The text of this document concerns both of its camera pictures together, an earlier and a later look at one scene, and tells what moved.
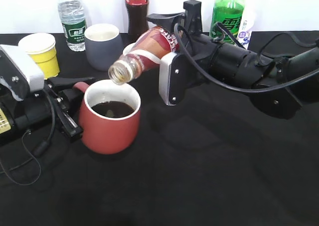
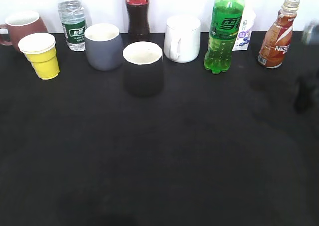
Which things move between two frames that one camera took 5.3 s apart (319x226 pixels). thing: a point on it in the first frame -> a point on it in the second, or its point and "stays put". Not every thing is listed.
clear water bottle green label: (72, 15) stays put
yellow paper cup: (42, 48) stays put
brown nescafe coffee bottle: (143, 55) -> (274, 49)
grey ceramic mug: (103, 45) stays put
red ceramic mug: (110, 115) -> (22, 25)
